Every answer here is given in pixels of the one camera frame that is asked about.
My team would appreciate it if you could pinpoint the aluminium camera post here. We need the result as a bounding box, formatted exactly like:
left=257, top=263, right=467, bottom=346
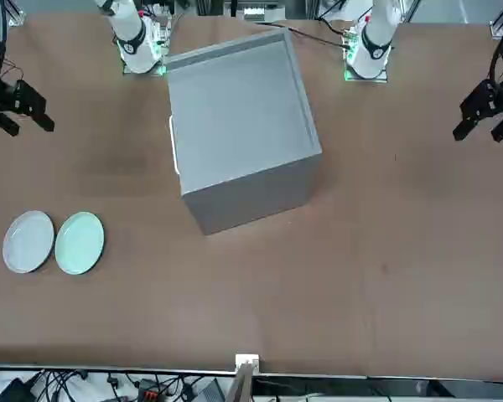
left=225, top=353, right=261, bottom=402

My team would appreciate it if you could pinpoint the gray metal drawer cabinet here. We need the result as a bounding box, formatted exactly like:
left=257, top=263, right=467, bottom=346
left=162, top=28, right=323, bottom=238

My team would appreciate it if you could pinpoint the mint green round plate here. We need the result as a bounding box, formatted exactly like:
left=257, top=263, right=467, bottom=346
left=54, top=211, right=106, bottom=276

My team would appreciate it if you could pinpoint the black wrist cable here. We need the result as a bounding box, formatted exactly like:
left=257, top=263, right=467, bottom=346
left=0, top=0, right=8, bottom=59

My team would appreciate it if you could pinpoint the orange terminal connector block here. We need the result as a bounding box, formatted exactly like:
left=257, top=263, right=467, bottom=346
left=134, top=378, right=160, bottom=399

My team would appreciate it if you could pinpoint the pale gray round plate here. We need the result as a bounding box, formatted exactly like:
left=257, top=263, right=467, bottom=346
left=2, top=209, right=54, bottom=276

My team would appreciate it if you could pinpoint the grey power adapter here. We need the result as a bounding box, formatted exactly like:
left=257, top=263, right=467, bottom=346
left=195, top=378, right=226, bottom=402

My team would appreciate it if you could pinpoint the black base power cable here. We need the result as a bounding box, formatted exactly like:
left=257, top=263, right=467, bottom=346
left=283, top=24, right=354, bottom=49

